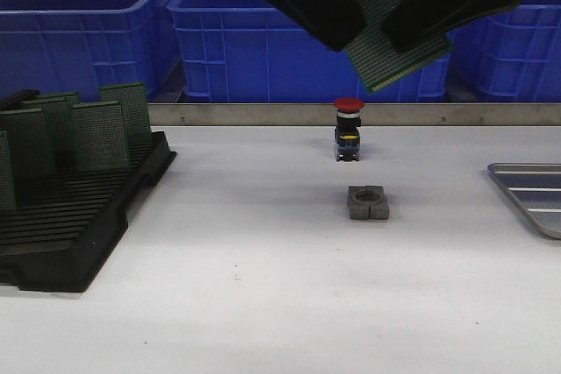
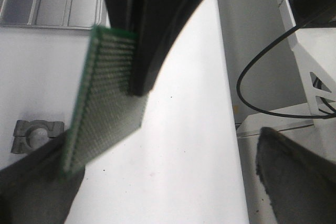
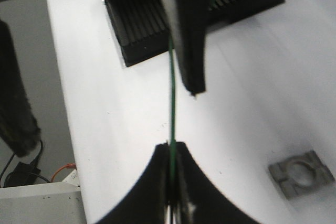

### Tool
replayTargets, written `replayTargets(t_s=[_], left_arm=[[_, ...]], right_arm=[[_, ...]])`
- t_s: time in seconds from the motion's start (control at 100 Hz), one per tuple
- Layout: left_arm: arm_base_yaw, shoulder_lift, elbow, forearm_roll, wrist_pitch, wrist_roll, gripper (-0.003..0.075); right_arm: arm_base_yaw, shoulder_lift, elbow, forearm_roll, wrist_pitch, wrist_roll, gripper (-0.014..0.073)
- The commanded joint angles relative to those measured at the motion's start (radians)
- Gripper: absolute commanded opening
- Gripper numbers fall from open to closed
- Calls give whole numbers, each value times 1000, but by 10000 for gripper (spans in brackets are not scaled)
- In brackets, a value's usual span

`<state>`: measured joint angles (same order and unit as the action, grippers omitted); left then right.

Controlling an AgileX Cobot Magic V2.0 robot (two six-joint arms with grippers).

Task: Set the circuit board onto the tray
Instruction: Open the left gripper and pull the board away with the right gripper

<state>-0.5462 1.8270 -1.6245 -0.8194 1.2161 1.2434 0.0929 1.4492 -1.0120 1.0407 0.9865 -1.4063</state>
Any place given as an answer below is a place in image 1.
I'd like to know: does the green perforated board front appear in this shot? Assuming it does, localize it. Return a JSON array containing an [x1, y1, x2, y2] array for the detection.
[[344, 0, 451, 93]]

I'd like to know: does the green perforated board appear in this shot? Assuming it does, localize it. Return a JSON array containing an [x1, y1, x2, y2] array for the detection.
[[71, 101, 131, 172], [99, 81, 152, 145], [344, 0, 451, 93]]

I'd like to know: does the silver metal tray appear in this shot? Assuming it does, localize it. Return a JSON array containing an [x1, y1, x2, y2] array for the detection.
[[487, 163, 560, 240]]

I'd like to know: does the green board rear back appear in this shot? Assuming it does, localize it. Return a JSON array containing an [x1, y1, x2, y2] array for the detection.
[[37, 90, 82, 105]]

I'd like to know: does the green board rear middle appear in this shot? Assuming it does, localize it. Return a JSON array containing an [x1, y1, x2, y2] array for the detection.
[[20, 96, 75, 166]]

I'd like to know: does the green board left middle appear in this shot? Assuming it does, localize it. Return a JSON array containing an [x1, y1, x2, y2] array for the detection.
[[1, 108, 56, 181]]

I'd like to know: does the black slotted board rack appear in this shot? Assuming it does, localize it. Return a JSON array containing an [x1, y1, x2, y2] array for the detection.
[[1, 131, 176, 293]]

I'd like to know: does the green board far left edge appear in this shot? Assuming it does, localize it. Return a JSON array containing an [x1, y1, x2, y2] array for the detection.
[[0, 131, 17, 212]]

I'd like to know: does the blue right plastic crate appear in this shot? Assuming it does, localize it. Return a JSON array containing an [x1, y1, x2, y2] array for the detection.
[[451, 0, 560, 103]]

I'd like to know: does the blue plastic crate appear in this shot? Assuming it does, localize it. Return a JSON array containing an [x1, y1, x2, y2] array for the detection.
[[167, 0, 449, 103], [1, 0, 180, 101], [451, 0, 560, 103]]

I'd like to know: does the blue centre plastic crate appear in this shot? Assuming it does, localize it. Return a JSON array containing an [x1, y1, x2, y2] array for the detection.
[[167, 0, 449, 103]]

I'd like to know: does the red emergency stop button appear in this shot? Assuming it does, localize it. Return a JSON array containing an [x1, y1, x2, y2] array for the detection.
[[334, 97, 365, 162]]

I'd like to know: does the grey metal clamp block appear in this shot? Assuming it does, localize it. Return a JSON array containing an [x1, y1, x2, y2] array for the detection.
[[347, 186, 390, 221]]

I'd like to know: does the blue left plastic crate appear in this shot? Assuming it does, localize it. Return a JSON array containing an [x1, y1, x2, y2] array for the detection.
[[1, 0, 180, 101]]

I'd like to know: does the steel table edge rail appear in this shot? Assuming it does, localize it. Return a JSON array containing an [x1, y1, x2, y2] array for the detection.
[[148, 102, 560, 126]]

